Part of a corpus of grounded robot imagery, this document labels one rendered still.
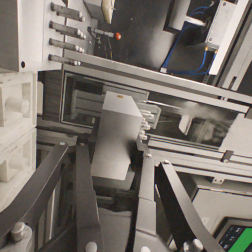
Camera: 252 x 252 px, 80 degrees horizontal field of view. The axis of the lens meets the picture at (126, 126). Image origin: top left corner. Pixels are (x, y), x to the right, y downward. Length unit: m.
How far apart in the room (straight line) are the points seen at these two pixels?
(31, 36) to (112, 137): 0.14
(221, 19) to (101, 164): 0.57
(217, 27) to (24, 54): 0.56
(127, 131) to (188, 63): 0.73
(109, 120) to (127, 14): 0.69
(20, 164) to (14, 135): 0.06
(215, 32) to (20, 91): 0.57
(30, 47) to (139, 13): 0.67
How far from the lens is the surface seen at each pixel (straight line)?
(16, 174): 0.39
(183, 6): 0.61
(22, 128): 0.32
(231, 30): 0.54
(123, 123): 0.18
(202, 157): 0.52
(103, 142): 0.19
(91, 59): 0.37
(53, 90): 0.40
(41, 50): 0.23
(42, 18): 0.24
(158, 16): 0.85
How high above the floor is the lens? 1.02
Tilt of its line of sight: 8 degrees up
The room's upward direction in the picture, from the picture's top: 101 degrees clockwise
